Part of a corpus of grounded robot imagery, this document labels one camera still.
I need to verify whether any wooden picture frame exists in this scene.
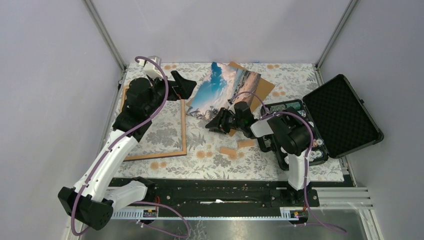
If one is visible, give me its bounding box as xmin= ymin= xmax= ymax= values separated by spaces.
xmin=124 ymin=100 xmax=187 ymax=161

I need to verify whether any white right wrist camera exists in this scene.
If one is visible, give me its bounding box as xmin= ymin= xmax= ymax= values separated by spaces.
xmin=227 ymin=99 xmax=236 ymax=115

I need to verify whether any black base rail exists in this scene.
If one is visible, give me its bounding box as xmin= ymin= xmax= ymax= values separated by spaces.
xmin=112 ymin=177 xmax=321 ymax=219

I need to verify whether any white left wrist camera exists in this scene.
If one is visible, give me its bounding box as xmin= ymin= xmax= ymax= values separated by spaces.
xmin=143 ymin=55 xmax=163 ymax=80

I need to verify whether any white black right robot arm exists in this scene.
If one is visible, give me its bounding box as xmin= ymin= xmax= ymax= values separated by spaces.
xmin=205 ymin=101 xmax=315 ymax=206

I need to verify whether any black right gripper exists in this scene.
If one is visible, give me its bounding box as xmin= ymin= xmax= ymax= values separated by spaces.
xmin=205 ymin=107 xmax=244 ymax=135

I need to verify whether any floral table cloth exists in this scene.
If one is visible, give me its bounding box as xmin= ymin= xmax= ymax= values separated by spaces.
xmin=110 ymin=62 xmax=345 ymax=183

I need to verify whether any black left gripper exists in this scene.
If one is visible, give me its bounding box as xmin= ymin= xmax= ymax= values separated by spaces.
xmin=145 ymin=70 xmax=197 ymax=116

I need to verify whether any small wooden block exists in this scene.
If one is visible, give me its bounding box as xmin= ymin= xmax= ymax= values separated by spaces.
xmin=219 ymin=147 xmax=237 ymax=156
xmin=237 ymin=139 xmax=255 ymax=149

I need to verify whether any black poker chip case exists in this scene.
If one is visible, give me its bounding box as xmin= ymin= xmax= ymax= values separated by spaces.
xmin=266 ymin=74 xmax=384 ymax=166

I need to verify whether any landscape photo print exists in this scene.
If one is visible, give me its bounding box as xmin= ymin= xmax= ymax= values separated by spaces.
xmin=187 ymin=61 xmax=262 ymax=122

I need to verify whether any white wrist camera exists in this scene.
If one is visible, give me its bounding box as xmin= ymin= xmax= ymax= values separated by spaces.
xmin=227 ymin=99 xmax=236 ymax=115
xmin=143 ymin=55 xmax=163 ymax=80

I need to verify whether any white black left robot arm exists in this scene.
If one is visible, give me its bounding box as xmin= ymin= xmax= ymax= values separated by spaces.
xmin=58 ymin=70 xmax=197 ymax=231

